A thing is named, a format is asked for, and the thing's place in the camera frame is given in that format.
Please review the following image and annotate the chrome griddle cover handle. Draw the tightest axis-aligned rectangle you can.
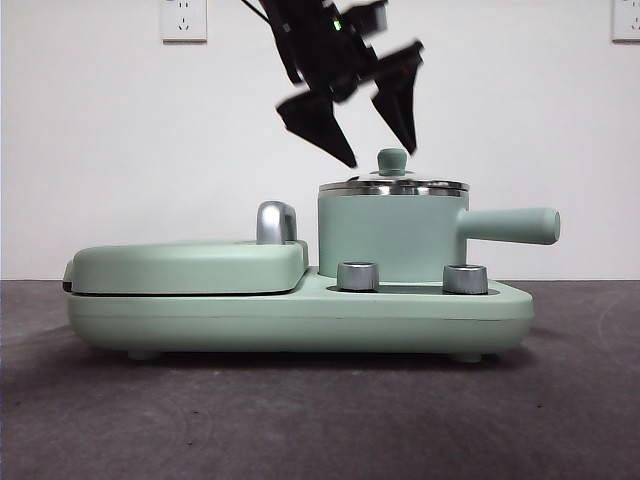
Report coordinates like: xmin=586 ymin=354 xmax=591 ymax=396
xmin=256 ymin=200 xmax=301 ymax=247

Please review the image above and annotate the glass lid with green knob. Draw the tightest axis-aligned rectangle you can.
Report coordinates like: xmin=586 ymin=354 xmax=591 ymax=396
xmin=318 ymin=147 xmax=470 ymax=194

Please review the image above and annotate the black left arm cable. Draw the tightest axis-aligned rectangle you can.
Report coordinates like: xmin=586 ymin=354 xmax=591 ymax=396
xmin=240 ymin=0 xmax=269 ymax=24

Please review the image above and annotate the white wall socket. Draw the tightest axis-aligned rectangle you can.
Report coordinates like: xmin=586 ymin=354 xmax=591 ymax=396
xmin=160 ymin=0 xmax=209 ymax=44
xmin=612 ymin=0 xmax=640 ymax=44

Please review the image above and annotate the mint green breakfast machine base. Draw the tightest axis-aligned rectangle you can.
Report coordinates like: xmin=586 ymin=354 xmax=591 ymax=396
xmin=67 ymin=266 xmax=535 ymax=362

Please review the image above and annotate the mint green pot with handle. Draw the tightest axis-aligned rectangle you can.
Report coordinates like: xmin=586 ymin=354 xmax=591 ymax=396
xmin=317 ymin=187 xmax=562 ymax=282

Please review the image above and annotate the mint green griddle cover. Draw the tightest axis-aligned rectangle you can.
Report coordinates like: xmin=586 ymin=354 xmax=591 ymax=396
xmin=63 ymin=238 xmax=310 ymax=297

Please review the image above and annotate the silver control knob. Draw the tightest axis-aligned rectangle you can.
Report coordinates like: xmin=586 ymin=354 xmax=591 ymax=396
xmin=337 ymin=260 xmax=382 ymax=292
xmin=442 ymin=263 xmax=490 ymax=295

